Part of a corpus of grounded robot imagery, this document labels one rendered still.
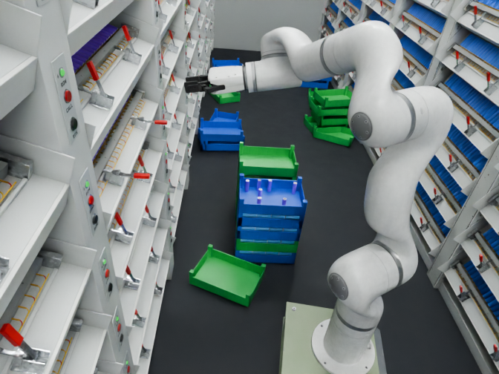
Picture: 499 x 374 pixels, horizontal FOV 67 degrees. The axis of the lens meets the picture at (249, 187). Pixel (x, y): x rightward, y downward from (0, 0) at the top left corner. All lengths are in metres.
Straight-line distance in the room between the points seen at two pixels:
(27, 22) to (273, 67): 0.71
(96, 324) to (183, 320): 0.87
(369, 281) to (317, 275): 1.04
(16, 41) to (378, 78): 0.56
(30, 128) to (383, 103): 0.55
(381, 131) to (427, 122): 0.11
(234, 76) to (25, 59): 0.66
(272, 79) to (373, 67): 0.39
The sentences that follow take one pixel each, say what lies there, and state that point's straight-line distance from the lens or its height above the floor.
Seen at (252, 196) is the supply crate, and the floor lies 0.32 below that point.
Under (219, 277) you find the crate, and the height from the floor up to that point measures 0.00.
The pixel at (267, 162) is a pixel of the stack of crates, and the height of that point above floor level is 0.32.
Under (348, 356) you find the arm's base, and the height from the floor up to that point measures 0.43.
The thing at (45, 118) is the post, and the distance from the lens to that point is 0.57.
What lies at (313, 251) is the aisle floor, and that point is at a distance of 2.04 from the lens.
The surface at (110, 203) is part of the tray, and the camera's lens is 0.86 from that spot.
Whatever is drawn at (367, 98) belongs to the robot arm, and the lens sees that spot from 0.72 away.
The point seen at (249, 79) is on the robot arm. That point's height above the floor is 1.04.
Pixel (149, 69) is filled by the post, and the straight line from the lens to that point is 1.26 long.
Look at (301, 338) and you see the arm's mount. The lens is 1.26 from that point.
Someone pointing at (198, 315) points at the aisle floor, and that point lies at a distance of 1.72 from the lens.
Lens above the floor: 1.42
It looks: 37 degrees down
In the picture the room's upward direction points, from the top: 6 degrees clockwise
